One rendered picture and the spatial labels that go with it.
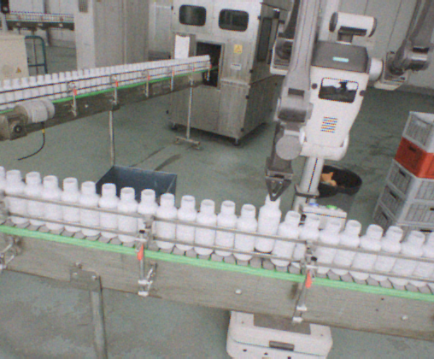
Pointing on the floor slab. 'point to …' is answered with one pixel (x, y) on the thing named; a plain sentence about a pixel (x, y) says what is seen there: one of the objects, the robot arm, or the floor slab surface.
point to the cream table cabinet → (1, 57)
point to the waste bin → (338, 195)
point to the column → (327, 20)
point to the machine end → (229, 62)
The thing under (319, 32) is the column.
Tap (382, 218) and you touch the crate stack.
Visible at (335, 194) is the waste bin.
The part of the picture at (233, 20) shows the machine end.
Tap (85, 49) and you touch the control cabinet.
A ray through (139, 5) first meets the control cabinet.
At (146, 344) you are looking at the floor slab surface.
